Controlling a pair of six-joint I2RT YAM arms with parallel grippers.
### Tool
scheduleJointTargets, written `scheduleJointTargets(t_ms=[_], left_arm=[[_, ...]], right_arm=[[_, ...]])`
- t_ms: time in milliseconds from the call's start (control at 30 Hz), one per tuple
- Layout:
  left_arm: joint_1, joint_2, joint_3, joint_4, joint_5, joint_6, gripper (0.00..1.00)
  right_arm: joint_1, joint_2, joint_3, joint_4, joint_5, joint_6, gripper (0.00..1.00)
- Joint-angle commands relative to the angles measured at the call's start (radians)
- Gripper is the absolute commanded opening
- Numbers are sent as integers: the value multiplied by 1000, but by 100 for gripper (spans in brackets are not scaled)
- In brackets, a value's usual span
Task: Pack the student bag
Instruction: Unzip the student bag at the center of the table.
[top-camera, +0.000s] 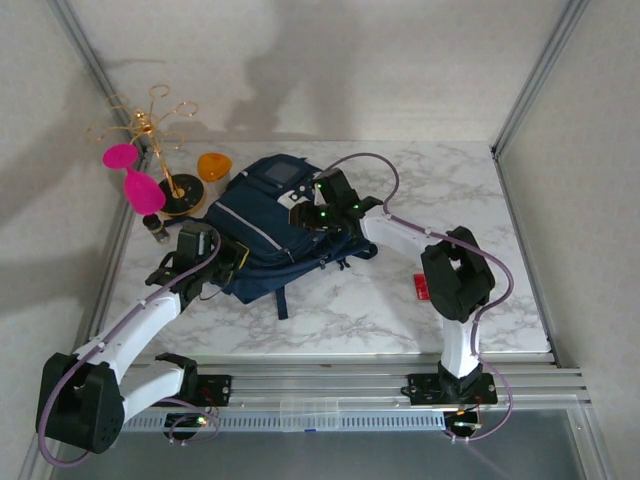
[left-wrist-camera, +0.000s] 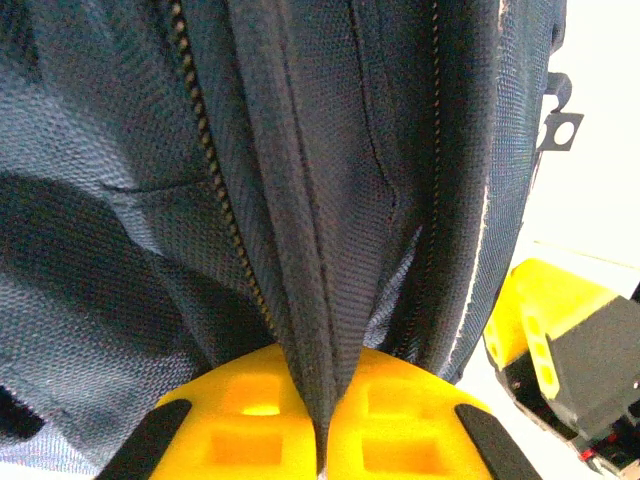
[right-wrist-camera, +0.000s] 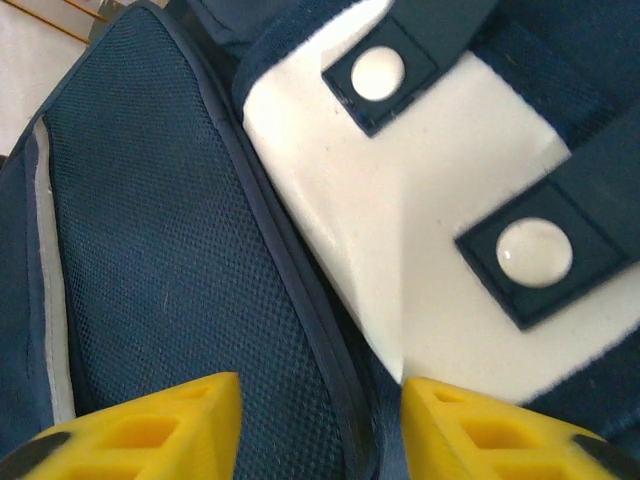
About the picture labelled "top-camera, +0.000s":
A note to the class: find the navy blue backpack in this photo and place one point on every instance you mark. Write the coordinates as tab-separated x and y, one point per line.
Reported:
260	235

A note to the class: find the red card packet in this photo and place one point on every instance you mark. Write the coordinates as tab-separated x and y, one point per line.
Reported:
421	287

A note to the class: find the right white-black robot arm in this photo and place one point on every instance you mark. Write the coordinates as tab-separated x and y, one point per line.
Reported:
395	235

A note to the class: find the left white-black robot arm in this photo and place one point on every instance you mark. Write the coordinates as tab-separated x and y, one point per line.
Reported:
145	320

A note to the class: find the small dark bottle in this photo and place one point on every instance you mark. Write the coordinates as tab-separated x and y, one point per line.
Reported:
156	230

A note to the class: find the pink plastic wine glass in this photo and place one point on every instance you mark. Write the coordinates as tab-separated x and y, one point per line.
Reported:
142	192

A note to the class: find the orange lid pudding cup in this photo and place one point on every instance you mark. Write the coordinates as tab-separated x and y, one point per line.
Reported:
214	167

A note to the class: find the small LED circuit board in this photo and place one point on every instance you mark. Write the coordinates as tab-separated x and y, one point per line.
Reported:
465	425
187	423

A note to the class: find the clear plastic box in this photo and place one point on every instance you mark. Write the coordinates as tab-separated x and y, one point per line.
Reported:
310	412

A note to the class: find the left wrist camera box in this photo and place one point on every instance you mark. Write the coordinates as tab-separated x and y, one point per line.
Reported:
201	244

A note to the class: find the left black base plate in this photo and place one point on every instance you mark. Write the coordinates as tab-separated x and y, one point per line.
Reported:
220	387

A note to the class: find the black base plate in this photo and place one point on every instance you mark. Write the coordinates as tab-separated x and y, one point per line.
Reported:
220	387
425	390

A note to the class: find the aluminium mounting rail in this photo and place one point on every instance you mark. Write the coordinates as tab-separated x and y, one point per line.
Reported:
325	385

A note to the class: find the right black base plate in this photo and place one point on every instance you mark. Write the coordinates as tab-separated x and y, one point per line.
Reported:
425	390

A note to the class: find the aluminium frame post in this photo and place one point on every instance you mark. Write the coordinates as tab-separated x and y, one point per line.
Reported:
550	50
87	50

